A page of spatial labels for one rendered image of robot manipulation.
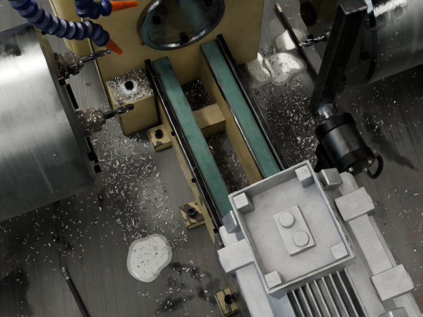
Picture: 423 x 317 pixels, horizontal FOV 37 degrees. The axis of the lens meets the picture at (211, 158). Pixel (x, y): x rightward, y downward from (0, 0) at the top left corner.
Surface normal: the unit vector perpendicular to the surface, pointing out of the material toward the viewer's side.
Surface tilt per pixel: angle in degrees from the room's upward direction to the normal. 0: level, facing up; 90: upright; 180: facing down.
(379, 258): 16
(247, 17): 90
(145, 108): 90
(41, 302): 0
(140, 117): 90
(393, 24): 51
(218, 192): 0
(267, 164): 0
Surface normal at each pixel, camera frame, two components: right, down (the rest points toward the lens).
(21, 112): 0.18, 0.04
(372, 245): -0.26, -0.31
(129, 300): 0.00, -0.40
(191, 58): 0.38, 0.85
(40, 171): 0.35, 0.60
